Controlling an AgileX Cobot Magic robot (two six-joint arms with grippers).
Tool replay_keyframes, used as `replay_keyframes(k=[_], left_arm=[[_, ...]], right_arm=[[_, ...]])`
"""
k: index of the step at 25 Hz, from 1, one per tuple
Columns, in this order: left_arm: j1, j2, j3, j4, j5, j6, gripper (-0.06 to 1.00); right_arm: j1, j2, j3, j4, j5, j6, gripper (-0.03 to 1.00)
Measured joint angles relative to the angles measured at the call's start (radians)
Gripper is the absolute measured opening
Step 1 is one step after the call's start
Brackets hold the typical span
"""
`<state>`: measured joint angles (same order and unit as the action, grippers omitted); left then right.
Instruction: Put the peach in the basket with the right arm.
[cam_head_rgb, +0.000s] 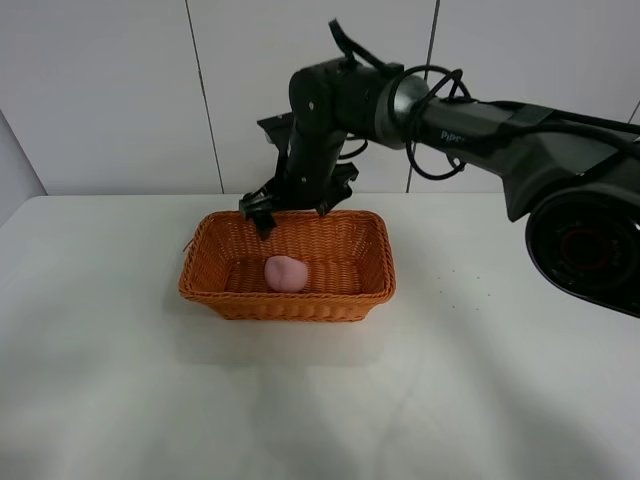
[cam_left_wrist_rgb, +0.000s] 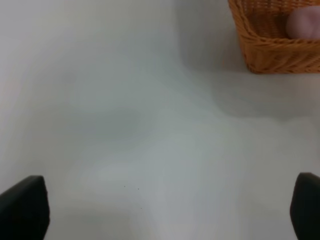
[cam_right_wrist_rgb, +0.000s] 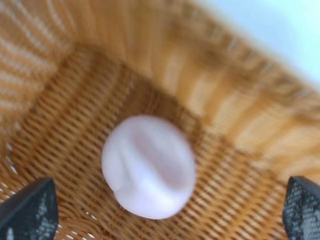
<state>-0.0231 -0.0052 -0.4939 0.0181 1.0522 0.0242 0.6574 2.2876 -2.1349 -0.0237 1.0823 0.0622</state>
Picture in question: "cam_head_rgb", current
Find pink peach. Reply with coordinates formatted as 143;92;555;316
264;256;308;293

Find orange woven rectangular basket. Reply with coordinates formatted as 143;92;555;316
178;210;396;322

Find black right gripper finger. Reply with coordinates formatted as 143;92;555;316
315;185;350;217

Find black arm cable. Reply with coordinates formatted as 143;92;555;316
327;18;640;181

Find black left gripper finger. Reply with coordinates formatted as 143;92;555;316
239;187;276;239

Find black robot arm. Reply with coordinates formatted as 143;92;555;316
239;57;639;316

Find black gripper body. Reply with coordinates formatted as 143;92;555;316
258;115;358;210

